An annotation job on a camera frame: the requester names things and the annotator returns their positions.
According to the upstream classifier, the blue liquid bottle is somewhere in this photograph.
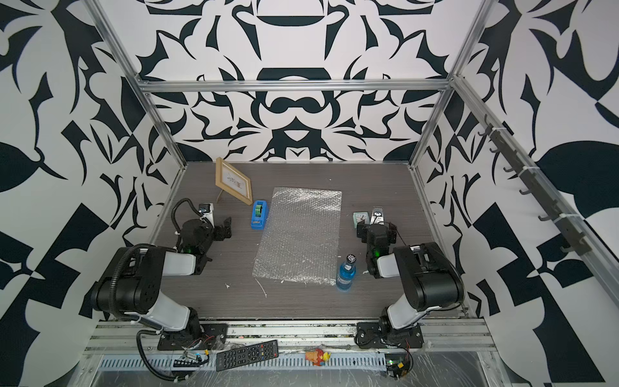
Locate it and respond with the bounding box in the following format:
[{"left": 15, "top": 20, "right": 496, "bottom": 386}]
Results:
[{"left": 336, "top": 254, "right": 356, "bottom": 291}]

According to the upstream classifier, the clear bubble wrap sheet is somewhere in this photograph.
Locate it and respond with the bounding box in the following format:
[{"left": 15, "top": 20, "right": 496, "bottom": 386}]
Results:
[{"left": 252, "top": 187, "right": 343, "bottom": 285}]

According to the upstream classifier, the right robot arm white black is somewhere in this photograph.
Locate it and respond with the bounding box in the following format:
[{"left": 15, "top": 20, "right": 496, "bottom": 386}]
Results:
[{"left": 356, "top": 222, "right": 464, "bottom": 334}]

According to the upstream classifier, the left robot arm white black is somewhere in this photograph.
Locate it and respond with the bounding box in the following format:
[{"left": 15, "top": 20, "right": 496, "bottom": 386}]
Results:
[{"left": 90, "top": 217, "right": 232, "bottom": 339}]

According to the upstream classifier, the small teal alarm clock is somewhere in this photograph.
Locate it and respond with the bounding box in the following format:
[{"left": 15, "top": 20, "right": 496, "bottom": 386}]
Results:
[{"left": 352, "top": 211, "right": 370, "bottom": 228}]

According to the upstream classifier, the blue tape dispenser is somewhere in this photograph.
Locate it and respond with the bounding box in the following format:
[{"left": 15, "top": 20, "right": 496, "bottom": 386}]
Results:
[{"left": 251, "top": 200, "right": 269, "bottom": 231}]

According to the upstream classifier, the small green circuit board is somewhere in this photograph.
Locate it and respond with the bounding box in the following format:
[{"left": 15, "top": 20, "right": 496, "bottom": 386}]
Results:
[{"left": 172, "top": 352, "right": 210, "bottom": 369}]

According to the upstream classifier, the black remote control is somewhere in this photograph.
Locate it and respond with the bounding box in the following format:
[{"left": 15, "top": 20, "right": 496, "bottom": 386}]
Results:
[{"left": 215, "top": 340, "right": 279, "bottom": 372}]

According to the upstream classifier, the black electronics box green led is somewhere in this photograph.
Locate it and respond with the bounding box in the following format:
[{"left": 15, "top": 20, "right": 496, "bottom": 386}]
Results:
[{"left": 386, "top": 352, "right": 414, "bottom": 380}]

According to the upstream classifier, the small red yellow toy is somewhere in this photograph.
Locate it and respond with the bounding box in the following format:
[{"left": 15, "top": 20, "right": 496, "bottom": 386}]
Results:
[{"left": 305, "top": 348, "right": 331, "bottom": 367}]

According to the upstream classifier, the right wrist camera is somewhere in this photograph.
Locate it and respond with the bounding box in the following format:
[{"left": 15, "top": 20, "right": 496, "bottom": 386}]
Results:
[{"left": 370, "top": 207, "right": 385, "bottom": 224}]

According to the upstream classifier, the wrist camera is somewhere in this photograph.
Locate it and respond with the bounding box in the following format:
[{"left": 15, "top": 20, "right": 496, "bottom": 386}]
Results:
[
  {"left": 198, "top": 203, "right": 214, "bottom": 226},
  {"left": 370, "top": 207, "right": 385, "bottom": 224}
]

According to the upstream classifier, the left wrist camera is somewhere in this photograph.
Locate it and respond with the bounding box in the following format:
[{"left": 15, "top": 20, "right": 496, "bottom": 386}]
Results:
[{"left": 198, "top": 203, "right": 214, "bottom": 226}]

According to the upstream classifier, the wooden picture frame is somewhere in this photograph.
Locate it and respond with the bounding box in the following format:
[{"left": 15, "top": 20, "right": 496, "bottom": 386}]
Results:
[{"left": 215, "top": 157, "right": 253, "bottom": 205}]

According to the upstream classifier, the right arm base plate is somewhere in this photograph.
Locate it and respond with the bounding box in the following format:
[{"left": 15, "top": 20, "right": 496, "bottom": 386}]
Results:
[{"left": 354, "top": 322, "right": 424, "bottom": 349}]

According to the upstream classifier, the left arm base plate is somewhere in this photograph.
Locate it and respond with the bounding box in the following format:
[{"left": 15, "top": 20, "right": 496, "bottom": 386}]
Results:
[{"left": 157, "top": 322, "right": 228, "bottom": 351}]

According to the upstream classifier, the black wall hook rail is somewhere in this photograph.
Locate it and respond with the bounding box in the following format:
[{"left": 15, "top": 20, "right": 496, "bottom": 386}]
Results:
[{"left": 480, "top": 124, "right": 592, "bottom": 256}]

